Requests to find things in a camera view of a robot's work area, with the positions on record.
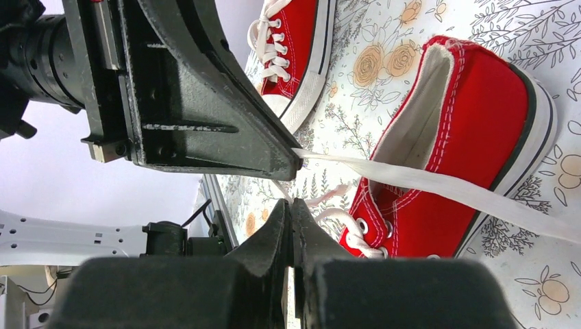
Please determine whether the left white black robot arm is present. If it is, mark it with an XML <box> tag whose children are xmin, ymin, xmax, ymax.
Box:
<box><xmin>1</xmin><ymin>1</ymin><xmax>303</xmax><ymax>181</ymax></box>

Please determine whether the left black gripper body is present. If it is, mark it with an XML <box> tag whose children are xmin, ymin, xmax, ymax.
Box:
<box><xmin>62</xmin><ymin>1</ymin><xmax>148</xmax><ymax>164</ymax></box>

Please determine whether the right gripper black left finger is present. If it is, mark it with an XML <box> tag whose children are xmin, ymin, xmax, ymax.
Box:
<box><xmin>48</xmin><ymin>199</ymin><xmax>291</xmax><ymax>328</ymax></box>

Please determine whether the red sneaker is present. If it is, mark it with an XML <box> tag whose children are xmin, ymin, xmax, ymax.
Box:
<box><xmin>272</xmin><ymin>35</ymin><xmax>581</xmax><ymax>260</ymax></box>
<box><xmin>247</xmin><ymin>0</ymin><xmax>336</xmax><ymax>133</ymax></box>

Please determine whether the floral patterned mat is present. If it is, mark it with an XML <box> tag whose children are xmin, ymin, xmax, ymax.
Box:
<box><xmin>217</xmin><ymin>0</ymin><xmax>581</xmax><ymax>329</ymax></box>

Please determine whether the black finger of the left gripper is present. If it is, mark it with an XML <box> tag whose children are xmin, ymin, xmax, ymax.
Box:
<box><xmin>120</xmin><ymin>1</ymin><xmax>303</xmax><ymax>181</ymax></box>

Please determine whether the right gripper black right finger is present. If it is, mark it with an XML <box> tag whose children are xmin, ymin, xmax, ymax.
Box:
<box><xmin>291</xmin><ymin>199</ymin><xmax>516</xmax><ymax>328</ymax></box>

